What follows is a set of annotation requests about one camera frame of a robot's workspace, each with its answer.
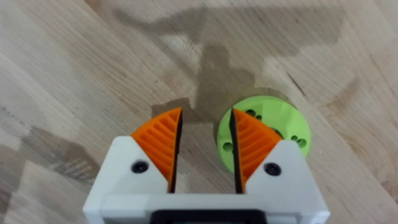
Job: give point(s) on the white orange right gripper left finger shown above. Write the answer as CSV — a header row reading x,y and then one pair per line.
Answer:
x,y
146,161

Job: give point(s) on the white orange right gripper right finger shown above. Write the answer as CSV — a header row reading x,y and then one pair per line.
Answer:
x,y
267,165

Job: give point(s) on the green disc with holes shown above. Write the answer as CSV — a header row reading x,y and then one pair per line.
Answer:
x,y
280,118

